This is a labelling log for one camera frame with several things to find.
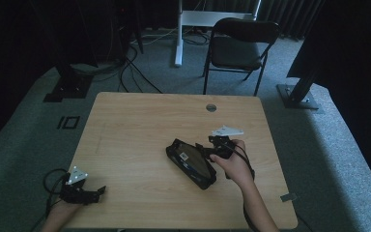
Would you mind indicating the white desk frame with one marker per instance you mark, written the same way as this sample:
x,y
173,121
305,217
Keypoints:
x,y
179,38

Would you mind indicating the black folding chair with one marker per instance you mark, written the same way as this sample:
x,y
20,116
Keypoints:
x,y
235,51

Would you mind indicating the person's left hand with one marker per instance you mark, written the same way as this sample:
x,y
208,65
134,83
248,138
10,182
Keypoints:
x,y
61,212

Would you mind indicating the grey round table grommet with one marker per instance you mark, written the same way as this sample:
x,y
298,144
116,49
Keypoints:
x,y
211,108

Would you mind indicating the black metal stand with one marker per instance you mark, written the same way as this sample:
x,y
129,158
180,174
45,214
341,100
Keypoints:
x,y
298,96
69,87

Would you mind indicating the dark curtain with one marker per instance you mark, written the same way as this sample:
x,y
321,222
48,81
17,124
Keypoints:
x,y
290,16

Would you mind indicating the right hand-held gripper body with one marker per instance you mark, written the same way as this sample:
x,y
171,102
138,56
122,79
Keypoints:
x,y
222,146

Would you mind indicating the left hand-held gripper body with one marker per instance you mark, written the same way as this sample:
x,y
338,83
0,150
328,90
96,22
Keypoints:
x,y
74,191

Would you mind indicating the black mesh pencil case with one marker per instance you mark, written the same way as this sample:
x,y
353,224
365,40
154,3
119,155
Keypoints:
x,y
196,161

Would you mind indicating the person's right hand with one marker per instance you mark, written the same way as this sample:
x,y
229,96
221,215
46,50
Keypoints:
x,y
235,167

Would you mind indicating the grey tape piece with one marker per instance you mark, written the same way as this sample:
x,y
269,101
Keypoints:
x,y
288,197

